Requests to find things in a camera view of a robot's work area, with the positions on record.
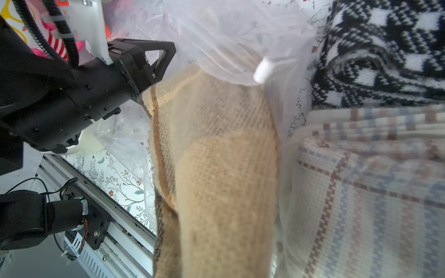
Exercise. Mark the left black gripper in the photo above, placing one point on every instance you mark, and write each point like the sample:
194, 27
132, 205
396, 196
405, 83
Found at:
47, 112

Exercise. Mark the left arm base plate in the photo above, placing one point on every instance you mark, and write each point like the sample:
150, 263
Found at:
95, 223

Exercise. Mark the white plush with yellow glasses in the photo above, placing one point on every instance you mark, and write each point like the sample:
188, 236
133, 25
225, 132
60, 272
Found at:
47, 35

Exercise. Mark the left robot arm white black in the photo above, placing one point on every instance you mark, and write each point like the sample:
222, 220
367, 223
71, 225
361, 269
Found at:
28, 217

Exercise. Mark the brown beige scarf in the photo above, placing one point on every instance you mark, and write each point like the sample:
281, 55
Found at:
215, 151

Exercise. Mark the white bag valve cap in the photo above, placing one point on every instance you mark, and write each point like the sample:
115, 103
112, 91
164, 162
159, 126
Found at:
264, 70

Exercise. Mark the cream fringed scarf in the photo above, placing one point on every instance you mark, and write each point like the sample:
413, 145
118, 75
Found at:
362, 195

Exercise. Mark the black white houndstooth scarf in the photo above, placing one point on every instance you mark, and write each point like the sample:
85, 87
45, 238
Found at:
382, 54

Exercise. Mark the clear plastic vacuum bag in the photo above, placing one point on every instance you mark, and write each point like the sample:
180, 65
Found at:
226, 39

